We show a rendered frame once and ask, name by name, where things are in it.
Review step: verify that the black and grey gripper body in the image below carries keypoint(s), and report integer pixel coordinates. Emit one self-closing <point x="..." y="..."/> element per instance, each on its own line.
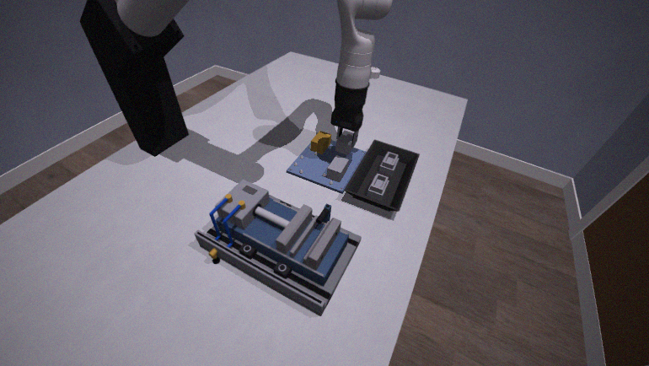
<point x="351" y="92"/>

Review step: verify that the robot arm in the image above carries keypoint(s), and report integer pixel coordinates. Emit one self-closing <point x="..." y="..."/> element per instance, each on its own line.
<point x="150" y="18"/>

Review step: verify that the yellow brass block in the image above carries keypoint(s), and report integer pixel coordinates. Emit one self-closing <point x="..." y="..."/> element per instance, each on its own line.
<point x="320" y="142"/>

